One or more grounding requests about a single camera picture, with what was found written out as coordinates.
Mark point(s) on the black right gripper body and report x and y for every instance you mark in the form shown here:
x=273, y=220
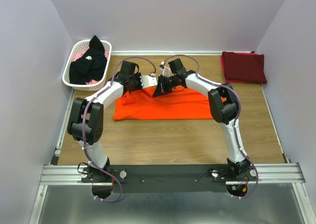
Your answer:
x=167, y=83

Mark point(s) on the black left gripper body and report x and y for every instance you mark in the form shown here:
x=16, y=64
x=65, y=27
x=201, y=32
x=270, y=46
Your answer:
x=136, y=82

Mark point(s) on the orange t shirt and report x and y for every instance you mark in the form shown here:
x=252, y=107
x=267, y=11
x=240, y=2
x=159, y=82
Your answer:
x=181, y=104

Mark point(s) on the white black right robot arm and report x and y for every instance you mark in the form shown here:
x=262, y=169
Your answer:
x=225, y=108

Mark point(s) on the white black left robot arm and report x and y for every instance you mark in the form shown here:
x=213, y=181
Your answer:
x=87, y=115

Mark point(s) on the black t shirt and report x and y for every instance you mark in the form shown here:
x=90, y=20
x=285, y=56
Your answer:
x=97, y=52

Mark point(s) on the white plastic laundry basket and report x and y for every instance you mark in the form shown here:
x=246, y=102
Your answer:
x=80, y=48

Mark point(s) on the folded maroon t shirt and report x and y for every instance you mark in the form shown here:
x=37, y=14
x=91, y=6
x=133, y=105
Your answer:
x=249, y=68

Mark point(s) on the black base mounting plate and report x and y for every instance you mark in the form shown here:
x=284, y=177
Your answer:
x=125, y=179

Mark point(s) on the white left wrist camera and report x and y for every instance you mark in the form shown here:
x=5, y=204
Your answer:
x=148, y=81

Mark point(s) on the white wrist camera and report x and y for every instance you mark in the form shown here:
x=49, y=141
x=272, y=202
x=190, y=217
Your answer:
x=148, y=81
x=166, y=72

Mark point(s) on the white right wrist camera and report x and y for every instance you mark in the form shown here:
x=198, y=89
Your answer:
x=166, y=72

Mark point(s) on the aluminium extrusion rail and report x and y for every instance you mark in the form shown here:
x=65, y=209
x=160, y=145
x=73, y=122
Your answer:
x=267, y=174

